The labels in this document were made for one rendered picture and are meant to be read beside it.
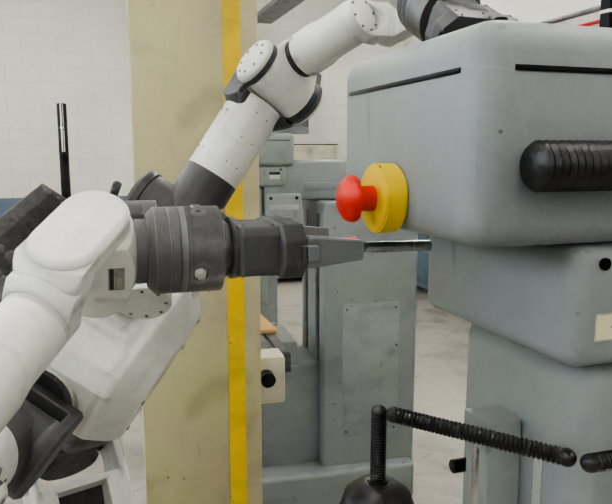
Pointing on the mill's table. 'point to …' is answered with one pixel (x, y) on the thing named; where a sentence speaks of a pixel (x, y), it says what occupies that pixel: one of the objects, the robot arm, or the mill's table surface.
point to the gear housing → (547, 296)
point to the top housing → (499, 128)
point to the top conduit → (582, 165)
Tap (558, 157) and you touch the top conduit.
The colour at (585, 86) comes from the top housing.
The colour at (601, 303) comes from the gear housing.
